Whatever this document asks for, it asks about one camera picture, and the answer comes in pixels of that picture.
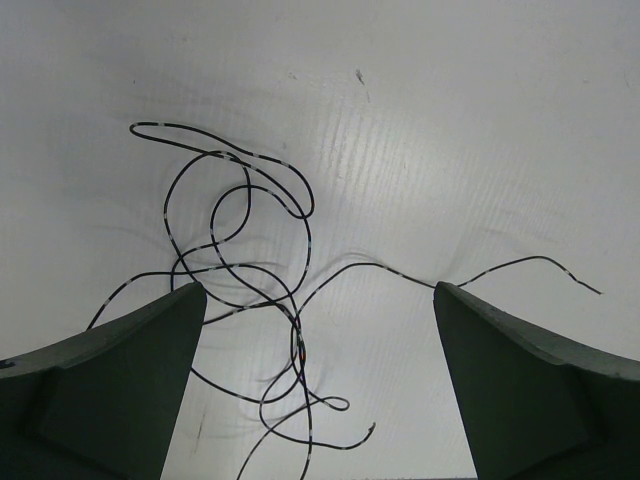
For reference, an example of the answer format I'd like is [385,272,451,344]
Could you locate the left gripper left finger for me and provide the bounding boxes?
[1,282,207,479]

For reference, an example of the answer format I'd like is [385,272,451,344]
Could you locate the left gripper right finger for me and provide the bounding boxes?
[433,282,639,479]

